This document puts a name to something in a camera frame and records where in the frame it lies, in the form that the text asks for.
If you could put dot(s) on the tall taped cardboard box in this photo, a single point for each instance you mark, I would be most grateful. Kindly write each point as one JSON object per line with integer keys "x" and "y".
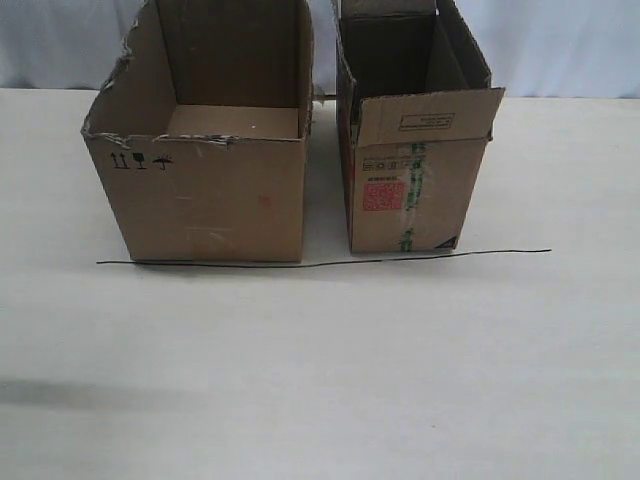
{"x": 415, "y": 106}

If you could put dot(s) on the torn cardboard box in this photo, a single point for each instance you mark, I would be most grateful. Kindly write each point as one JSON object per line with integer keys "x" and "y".
{"x": 199, "y": 135}

